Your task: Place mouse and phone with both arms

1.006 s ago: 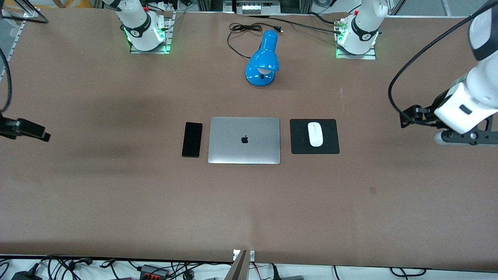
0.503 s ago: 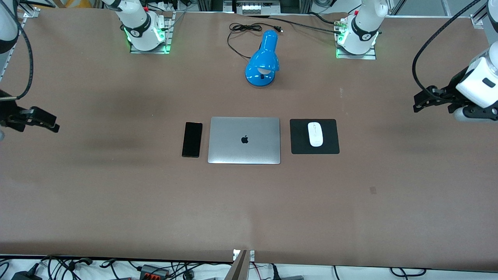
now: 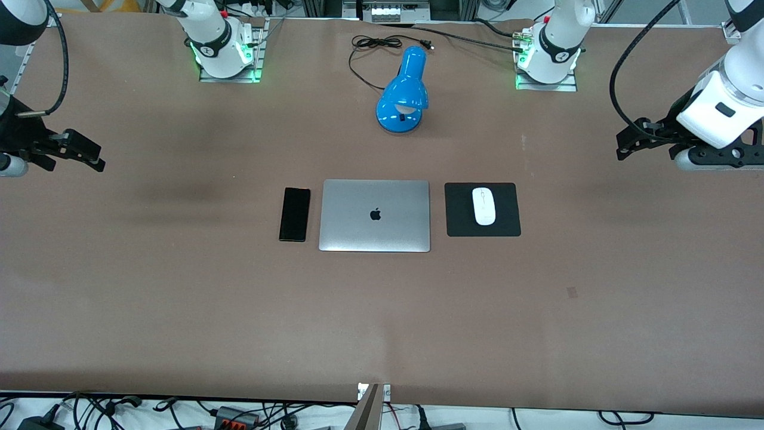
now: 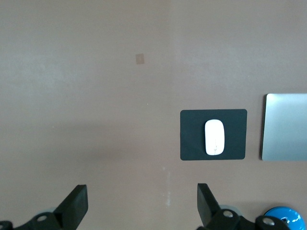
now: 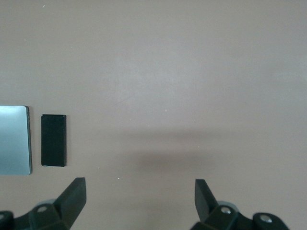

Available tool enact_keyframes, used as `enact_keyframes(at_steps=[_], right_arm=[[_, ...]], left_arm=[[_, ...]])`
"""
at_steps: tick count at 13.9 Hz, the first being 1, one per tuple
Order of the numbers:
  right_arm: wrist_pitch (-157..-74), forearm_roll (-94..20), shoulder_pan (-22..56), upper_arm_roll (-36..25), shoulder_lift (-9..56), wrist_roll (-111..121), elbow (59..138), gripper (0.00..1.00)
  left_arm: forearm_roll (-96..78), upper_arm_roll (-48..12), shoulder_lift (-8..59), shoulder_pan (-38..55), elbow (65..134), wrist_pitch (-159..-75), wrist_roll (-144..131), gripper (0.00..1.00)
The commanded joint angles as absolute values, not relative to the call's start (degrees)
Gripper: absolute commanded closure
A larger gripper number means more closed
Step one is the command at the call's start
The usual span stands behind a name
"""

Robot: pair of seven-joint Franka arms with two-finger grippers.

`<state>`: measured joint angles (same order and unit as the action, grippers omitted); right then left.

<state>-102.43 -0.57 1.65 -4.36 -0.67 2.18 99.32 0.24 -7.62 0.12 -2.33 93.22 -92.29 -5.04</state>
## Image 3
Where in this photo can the silver laptop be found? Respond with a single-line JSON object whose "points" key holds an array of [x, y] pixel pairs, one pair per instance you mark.
{"points": [[374, 233]]}

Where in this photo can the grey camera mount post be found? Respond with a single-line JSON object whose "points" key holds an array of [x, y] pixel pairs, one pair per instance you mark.
{"points": [[369, 412]]}

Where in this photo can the black power adapter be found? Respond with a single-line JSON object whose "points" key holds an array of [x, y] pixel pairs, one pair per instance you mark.
{"points": [[39, 423]]}

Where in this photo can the white computer mouse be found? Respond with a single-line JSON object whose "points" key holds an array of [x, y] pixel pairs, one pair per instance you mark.
{"points": [[484, 206]]}

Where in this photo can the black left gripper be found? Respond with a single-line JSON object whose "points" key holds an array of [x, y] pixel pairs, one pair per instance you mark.
{"points": [[664, 135]]}

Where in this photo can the blue desk lamp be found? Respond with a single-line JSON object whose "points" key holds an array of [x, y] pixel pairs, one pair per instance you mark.
{"points": [[406, 89]]}

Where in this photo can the black smartphone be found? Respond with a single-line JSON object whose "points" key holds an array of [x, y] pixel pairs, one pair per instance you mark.
{"points": [[295, 215]]}

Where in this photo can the grey connector box orange levers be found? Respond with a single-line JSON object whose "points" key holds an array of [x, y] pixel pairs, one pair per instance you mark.
{"points": [[234, 418]]}

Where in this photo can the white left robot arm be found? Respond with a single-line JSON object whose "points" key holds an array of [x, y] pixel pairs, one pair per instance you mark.
{"points": [[564, 36]]}

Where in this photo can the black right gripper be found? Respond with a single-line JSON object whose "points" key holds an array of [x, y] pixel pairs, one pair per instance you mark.
{"points": [[18, 132]]}

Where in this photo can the black mouse pad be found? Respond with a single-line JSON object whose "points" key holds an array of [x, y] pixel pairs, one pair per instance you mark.
{"points": [[456, 221]]}

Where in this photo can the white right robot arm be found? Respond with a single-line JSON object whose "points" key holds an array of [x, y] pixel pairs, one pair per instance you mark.
{"points": [[209, 24]]}

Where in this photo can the aluminium table edge rail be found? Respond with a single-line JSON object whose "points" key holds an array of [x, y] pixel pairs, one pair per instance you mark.
{"points": [[729, 31], [27, 57]]}

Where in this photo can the white power strip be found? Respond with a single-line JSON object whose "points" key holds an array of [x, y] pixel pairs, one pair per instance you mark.
{"points": [[399, 12]]}

